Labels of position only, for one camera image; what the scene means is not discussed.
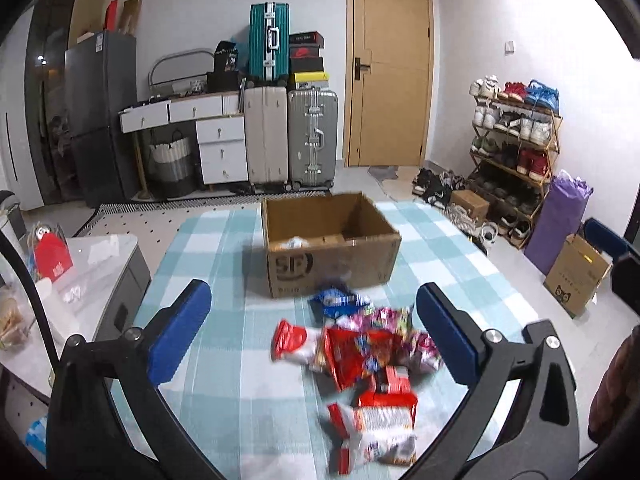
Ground purple bag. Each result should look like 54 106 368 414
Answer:
523 170 594 276

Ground beige round rug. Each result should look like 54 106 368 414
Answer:
377 175 426 203

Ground black printed bag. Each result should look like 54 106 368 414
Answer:
214 40 241 73

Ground arched mirror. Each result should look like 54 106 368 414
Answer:
148 48 215 98

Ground white drawer dresser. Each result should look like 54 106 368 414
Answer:
118 91 249 196

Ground red white snack packet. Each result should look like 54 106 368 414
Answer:
271 320 326 366

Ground beige suitcase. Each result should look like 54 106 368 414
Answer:
243 85 290 192

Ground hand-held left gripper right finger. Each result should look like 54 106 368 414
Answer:
415 282 593 480

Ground blue white checkered tablecloth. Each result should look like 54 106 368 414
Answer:
112 200 541 480

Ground teal suitcase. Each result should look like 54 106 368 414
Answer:
248 2 291 83

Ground wooden door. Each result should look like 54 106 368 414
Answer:
346 0 435 167

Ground silver suitcase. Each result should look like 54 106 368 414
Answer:
287 87 339 190

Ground black storage box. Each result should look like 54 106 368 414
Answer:
206 71 246 93

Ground large red snack packet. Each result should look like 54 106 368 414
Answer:
320 325 406 393

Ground red white noodle packet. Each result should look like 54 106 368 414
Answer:
327 392 418 433

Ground cat print cardboard box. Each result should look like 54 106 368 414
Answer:
543 234 613 318

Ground grey refrigerator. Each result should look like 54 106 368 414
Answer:
64 30 138 208

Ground clear bread bag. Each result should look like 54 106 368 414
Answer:
0 285 32 352

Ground blue snack packet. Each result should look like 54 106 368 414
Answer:
309 287 372 318

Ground rows of shoes on rack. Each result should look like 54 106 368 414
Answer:
469 76 561 241

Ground red packet in clear bag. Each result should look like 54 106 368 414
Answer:
32 225 73 283

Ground brown paper bag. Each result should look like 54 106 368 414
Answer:
120 0 142 36

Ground yellow shoe box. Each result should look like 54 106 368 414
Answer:
294 71 331 92

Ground group of shoes on floor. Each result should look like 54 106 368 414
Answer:
411 167 501 256

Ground small red snack box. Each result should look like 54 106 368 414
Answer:
372 366 412 395

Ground black cable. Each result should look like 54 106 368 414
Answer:
0 232 56 376

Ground small brown cardboard box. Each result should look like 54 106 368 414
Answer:
450 189 491 223

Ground purple pink candy packet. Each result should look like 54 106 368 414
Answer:
400 332 443 373

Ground blue chair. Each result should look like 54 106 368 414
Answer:
584 217 632 261

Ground wooden shoe rack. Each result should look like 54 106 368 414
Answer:
467 77 563 251

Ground dark glass cabinet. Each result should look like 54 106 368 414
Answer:
25 0 83 206

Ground grey white laundry basket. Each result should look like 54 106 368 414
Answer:
147 130 196 198

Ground white red grey packet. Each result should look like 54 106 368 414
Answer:
330 430 418 476

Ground black white dotted rug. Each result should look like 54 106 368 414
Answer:
72 189 333 238

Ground grey white coffee table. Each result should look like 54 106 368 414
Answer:
0 232 152 406

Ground flat cardboard sheet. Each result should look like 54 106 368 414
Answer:
67 0 108 46

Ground dark red cloth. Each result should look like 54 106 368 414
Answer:
589 325 640 451

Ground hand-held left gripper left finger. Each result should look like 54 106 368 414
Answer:
46 279 236 480

